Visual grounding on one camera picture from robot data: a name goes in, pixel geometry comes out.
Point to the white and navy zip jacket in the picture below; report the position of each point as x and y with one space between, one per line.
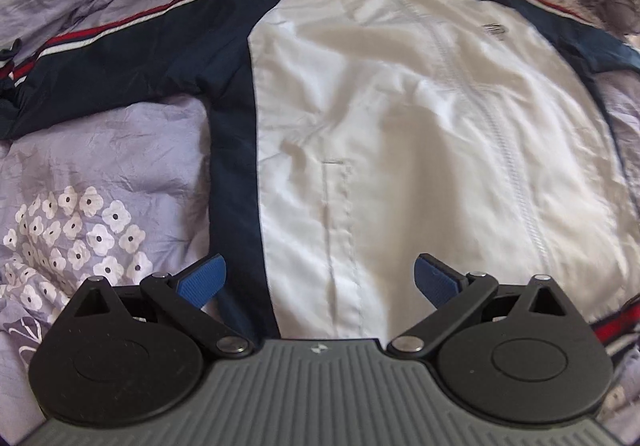
400 126

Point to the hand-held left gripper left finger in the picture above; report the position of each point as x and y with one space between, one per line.
200 278

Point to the purple floral duvet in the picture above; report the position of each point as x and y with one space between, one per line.
100 166

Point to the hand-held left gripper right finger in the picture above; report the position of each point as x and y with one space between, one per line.
437 278

